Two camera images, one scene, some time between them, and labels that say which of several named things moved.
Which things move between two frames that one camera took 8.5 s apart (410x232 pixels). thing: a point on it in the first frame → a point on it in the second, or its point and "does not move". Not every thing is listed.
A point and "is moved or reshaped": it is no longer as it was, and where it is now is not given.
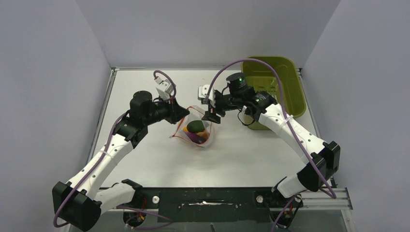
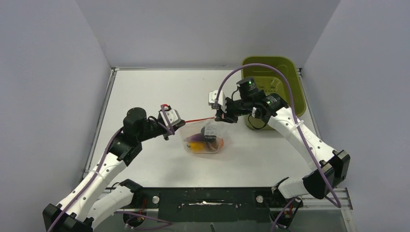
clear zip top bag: x=192 y=128 is moved or reshaped
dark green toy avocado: x=195 y=126 → x=209 y=138
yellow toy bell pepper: x=203 y=133 → x=197 y=146
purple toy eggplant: x=196 y=137 is moved or reshaped
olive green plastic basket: x=262 y=76 does not move
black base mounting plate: x=211 y=205 does not move
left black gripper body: x=169 y=111 → x=153 y=129
